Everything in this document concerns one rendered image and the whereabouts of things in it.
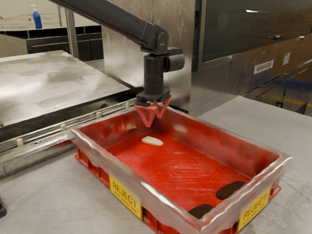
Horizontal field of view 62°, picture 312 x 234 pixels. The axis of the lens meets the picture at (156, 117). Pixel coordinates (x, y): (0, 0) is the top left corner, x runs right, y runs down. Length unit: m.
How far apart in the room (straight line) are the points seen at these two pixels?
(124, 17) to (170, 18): 0.35
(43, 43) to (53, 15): 2.35
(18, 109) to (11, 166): 0.29
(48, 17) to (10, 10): 0.58
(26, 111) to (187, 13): 0.64
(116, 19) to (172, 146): 0.41
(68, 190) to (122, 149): 0.22
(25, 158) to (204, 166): 0.49
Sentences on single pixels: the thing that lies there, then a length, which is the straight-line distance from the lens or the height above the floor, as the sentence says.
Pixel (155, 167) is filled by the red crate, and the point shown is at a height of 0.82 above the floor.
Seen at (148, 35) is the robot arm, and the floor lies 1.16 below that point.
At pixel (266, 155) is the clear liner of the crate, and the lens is 0.68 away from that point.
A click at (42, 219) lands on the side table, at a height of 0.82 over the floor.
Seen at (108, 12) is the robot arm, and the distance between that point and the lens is 0.63.
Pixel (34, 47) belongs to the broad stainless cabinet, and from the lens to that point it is 2.61.
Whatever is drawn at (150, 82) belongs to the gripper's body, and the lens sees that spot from 0.74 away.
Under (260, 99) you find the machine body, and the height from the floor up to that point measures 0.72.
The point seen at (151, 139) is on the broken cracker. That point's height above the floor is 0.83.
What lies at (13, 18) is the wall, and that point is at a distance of 4.72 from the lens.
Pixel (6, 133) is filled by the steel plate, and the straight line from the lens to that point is 1.05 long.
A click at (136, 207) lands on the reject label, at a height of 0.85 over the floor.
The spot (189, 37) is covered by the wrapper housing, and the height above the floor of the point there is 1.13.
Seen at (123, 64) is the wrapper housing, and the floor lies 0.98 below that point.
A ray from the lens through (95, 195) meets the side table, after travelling 0.66.
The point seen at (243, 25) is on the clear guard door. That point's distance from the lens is 1.23.
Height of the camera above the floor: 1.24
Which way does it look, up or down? 24 degrees down
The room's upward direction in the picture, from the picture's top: straight up
